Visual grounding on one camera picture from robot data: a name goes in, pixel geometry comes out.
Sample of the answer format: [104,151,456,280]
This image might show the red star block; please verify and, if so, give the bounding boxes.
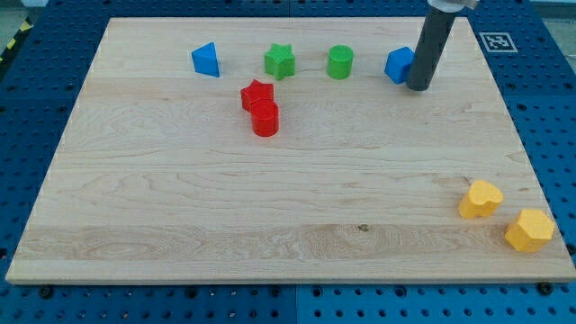
[240,79,275,112]

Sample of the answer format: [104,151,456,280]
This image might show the green star block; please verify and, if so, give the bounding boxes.
[265,43,295,80]

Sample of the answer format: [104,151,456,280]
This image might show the light wooden board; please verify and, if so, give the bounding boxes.
[6,18,575,285]

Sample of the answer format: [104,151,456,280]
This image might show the red cylinder block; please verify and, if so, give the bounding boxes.
[250,99,279,137]

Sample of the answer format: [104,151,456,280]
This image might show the green cylinder block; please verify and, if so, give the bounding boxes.
[327,45,354,80]

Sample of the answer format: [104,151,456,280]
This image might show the blue triangular prism block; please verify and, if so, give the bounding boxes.
[191,42,220,77]

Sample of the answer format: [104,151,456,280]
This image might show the blue cube block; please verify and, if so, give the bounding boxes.
[384,47,414,85]

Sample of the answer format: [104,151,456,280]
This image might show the yellow heart block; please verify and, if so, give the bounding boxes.
[458,180,504,219]

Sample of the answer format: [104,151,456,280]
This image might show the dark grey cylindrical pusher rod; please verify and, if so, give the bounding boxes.
[406,6,456,91]

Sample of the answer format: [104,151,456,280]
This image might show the white fiducial marker tag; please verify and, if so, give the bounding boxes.
[480,31,518,53]

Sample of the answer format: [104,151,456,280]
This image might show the yellow pentagon block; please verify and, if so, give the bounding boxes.
[504,209,555,253]

